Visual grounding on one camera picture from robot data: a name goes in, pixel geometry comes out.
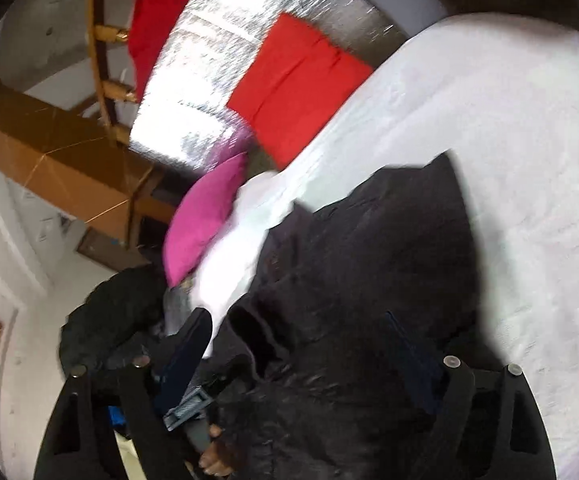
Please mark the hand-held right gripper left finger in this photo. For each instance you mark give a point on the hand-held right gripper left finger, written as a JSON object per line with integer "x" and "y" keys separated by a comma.
{"x": 189, "y": 350}

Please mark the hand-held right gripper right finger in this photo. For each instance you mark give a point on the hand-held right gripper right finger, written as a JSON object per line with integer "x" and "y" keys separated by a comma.
{"x": 412, "y": 357}

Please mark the black jacket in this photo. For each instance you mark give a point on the black jacket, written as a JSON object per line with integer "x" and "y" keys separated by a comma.
{"x": 344, "y": 260}

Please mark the person's left hand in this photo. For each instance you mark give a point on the person's left hand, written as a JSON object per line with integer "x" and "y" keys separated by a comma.
{"x": 217, "y": 460}

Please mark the grey cloth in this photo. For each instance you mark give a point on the grey cloth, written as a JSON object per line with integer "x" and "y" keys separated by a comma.
{"x": 175, "y": 310}

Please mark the black fuzzy cloth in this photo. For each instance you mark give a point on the black fuzzy cloth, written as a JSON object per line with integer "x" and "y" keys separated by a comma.
{"x": 114, "y": 310}

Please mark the white pillow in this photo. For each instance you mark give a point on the white pillow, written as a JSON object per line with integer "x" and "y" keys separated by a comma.
{"x": 239, "y": 240}

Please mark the pink pillow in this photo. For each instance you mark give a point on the pink pillow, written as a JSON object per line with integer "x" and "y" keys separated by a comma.
{"x": 199, "y": 220}

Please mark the wooden nightstand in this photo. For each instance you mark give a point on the wooden nightstand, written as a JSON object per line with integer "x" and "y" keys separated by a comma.
{"x": 142, "y": 210}

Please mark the white patterned bed cover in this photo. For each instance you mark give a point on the white patterned bed cover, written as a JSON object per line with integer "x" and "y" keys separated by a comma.
{"x": 494, "y": 160}

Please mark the silver foil mat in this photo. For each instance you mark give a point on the silver foil mat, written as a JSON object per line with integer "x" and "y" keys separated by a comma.
{"x": 194, "y": 85}

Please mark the red folded cloth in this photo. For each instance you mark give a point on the red folded cloth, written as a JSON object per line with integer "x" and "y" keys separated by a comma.
{"x": 294, "y": 90}

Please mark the red hanging cloth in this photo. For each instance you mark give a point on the red hanging cloth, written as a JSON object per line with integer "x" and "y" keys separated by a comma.
{"x": 159, "y": 10}

